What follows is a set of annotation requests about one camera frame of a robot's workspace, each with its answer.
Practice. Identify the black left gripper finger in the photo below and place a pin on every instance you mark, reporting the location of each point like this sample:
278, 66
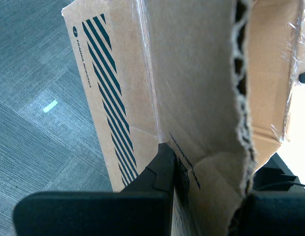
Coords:
93, 214
278, 214

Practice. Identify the brown cardboard box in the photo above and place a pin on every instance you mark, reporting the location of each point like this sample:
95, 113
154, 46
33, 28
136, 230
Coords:
192, 73

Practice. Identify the short green floor tape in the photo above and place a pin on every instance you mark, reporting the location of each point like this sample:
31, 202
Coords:
50, 106

